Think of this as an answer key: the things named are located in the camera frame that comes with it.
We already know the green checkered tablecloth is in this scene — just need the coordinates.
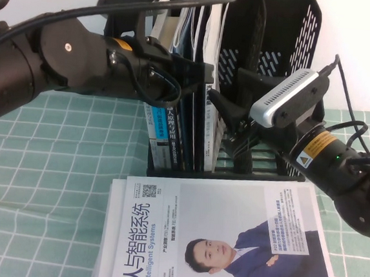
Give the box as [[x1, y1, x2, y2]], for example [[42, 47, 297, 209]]
[[0, 78, 370, 277]]

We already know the magazine with suited man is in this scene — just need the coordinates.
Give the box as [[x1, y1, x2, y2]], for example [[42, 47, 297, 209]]
[[110, 166, 353, 277]]

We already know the black spine robotics book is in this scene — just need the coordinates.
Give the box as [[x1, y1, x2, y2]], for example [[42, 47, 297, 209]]
[[161, 104, 189, 171]]

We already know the blue thin book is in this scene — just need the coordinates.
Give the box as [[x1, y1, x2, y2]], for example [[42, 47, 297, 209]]
[[162, 43, 207, 172]]

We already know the white stapled magazine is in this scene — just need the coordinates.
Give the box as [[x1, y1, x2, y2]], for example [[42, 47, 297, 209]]
[[169, 0, 211, 59]]

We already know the car suspension textbook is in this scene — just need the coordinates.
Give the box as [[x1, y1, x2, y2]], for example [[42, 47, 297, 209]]
[[190, 2, 238, 174]]

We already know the black plastic book holder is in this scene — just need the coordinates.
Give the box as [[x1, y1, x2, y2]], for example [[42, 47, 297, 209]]
[[142, 0, 325, 191]]

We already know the white magazine stack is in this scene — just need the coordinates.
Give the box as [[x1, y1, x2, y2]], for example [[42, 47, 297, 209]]
[[91, 176, 130, 277]]

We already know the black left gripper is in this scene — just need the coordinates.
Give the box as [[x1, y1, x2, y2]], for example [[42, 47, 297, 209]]
[[131, 36, 219, 111]]

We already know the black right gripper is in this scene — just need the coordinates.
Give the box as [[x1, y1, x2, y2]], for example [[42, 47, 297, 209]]
[[204, 65, 309, 163]]

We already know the cyan spine book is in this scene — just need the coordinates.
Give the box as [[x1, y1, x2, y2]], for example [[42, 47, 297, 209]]
[[148, 15, 183, 170]]

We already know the grey spine paperback book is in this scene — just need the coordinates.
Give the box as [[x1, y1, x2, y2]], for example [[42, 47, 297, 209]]
[[138, 8, 178, 170]]

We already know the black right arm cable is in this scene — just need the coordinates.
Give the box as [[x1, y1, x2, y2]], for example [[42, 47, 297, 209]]
[[309, 52, 370, 169]]

